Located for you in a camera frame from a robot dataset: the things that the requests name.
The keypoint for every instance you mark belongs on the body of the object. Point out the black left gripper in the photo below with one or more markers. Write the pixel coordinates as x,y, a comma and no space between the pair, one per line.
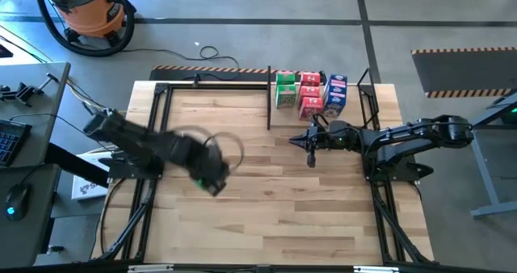
202,160

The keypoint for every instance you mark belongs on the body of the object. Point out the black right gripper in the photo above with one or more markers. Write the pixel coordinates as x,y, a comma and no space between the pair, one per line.
335,137

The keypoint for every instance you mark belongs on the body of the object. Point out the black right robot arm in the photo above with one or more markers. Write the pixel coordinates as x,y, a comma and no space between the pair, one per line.
424,131

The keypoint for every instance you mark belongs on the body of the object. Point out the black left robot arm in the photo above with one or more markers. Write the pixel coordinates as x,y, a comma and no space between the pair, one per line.
129,137

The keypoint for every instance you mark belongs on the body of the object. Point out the black hazard-striped floor mat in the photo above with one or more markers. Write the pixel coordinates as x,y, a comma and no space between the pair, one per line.
464,73
169,75

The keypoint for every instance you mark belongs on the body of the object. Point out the white box with black logo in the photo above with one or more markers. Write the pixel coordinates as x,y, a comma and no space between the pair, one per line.
87,190

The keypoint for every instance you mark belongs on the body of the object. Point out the black desk leg beam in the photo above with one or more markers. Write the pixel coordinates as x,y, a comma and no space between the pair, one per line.
72,164

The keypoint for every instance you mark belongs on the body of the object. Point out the small black floor clip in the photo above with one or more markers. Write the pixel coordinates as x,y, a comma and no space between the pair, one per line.
55,249

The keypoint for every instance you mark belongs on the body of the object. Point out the grey metal stand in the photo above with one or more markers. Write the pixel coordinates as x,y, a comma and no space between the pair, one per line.
486,176

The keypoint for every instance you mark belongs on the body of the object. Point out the orange shop vacuum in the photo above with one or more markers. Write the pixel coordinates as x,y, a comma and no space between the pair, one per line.
131,20
89,14

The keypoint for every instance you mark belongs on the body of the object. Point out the dark grey desk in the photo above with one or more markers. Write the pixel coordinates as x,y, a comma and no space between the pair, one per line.
36,232

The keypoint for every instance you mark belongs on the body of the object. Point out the black computer mouse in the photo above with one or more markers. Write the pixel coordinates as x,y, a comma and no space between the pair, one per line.
17,202

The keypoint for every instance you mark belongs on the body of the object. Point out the dark device with green light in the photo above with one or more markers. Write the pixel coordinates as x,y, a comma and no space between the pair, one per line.
509,115

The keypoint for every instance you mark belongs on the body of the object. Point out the black keyboard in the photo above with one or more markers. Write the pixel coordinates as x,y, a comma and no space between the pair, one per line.
14,141

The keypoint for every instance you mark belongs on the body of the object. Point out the black desk clamp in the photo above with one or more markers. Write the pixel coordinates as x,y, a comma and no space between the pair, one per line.
24,93

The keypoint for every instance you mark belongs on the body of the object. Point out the black shelf end frame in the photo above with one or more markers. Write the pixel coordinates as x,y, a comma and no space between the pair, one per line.
269,103
374,91

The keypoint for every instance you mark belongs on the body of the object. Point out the black aluminium table frame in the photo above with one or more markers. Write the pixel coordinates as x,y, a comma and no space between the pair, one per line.
218,86

